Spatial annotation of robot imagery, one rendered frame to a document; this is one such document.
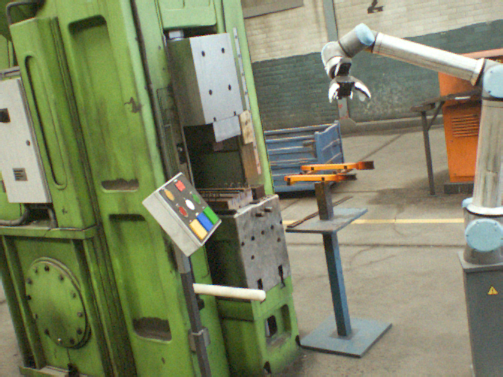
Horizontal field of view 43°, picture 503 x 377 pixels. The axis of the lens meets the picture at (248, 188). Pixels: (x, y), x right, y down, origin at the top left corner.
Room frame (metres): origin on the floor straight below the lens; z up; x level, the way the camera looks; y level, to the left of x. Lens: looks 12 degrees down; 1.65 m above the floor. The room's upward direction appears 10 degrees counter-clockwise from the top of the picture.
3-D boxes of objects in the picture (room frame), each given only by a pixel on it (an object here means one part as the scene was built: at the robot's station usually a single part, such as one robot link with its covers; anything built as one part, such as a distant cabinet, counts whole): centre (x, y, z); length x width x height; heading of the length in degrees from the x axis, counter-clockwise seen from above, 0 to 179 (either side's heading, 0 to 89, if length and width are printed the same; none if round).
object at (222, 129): (3.20, 0.21, 1.32); 0.42 x 0.20 x 0.10; 52
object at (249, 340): (3.25, 0.19, 0.23); 0.55 x 0.37 x 0.47; 52
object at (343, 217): (3.35, -0.40, 0.70); 0.40 x 0.30 x 0.02; 141
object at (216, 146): (3.25, 0.23, 1.24); 0.30 x 0.07 x 0.06; 52
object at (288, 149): (7.22, -0.48, 0.36); 1.20 x 0.80 x 0.72; 62
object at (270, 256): (3.25, 0.19, 0.69); 0.56 x 0.38 x 0.45; 52
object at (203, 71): (3.24, 0.19, 1.56); 0.42 x 0.39 x 0.40; 52
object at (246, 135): (3.40, -0.04, 1.27); 0.09 x 0.02 x 0.17; 142
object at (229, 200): (3.20, 0.21, 0.96); 0.42 x 0.20 x 0.09; 52
